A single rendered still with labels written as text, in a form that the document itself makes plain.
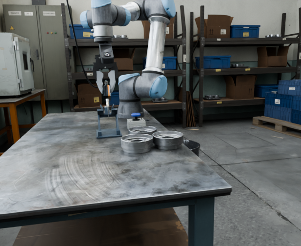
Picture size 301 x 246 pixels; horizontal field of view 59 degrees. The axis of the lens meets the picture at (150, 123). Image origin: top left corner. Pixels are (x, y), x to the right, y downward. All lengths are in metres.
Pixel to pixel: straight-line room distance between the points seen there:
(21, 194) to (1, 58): 2.52
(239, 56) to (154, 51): 4.30
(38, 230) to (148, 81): 0.81
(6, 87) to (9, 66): 0.21
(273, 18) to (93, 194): 5.65
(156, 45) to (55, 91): 3.47
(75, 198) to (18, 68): 2.55
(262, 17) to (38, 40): 4.07
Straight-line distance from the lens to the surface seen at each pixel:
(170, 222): 0.96
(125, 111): 1.42
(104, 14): 1.08
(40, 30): 4.78
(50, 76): 4.73
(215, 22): 4.84
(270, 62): 5.32
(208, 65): 4.78
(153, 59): 1.38
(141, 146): 0.83
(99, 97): 4.42
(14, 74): 3.07
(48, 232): 0.99
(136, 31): 5.00
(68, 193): 0.63
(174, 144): 0.86
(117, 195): 0.59
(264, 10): 5.94
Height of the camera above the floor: 1.07
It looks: 12 degrees down
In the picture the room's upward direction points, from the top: 1 degrees counter-clockwise
